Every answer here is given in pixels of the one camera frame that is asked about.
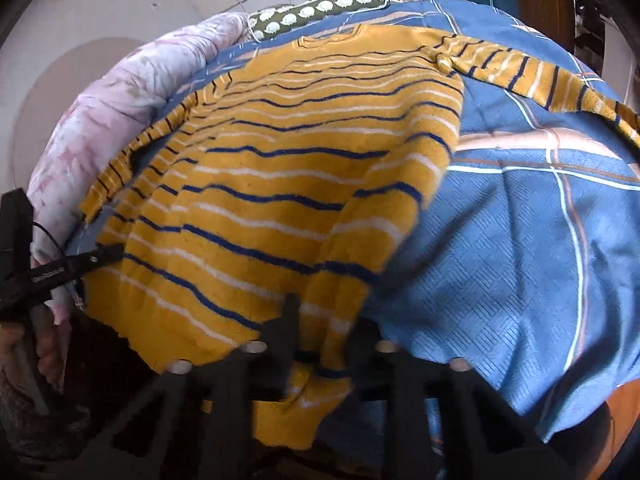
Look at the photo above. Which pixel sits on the person's left hand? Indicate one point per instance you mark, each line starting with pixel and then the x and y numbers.
pixel 36 356

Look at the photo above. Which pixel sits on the beige rounded headboard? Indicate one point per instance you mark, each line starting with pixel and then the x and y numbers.
pixel 51 95

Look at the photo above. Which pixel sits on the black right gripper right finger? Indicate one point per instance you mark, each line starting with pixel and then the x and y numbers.
pixel 443 422

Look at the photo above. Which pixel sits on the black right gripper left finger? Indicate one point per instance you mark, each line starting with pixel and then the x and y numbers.
pixel 196 422

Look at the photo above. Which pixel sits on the yellow striped knit sweater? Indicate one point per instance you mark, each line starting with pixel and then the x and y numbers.
pixel 302 172

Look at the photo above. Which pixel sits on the green white-dotted bolster pillow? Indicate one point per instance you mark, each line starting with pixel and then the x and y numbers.
pixel 276 20

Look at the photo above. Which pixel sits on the blue plaid bed quilt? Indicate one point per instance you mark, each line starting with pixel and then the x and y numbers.
pixel 526 261

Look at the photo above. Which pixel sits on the person's left forearm sleeve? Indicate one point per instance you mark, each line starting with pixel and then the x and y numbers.
pixel 32 445

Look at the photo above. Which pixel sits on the pink floral rolled duvet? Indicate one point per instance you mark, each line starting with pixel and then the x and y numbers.
pixel 109 113

